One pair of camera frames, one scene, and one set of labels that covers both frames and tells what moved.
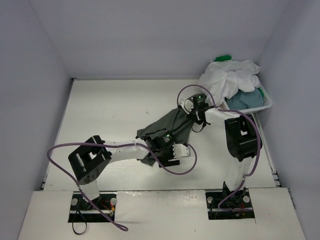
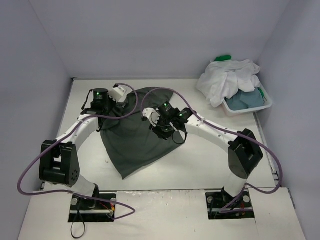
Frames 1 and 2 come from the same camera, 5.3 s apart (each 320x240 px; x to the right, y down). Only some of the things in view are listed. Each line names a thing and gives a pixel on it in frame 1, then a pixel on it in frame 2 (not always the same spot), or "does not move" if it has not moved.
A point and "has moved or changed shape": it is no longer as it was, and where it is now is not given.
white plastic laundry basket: x=267 y=103 does not move
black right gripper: x=194 y=113 -> x=161 y=131
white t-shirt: x=222 y=79 does not move
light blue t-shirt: x=244 y=100 does not move
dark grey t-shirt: x=178 y=124 has moved or changed shape
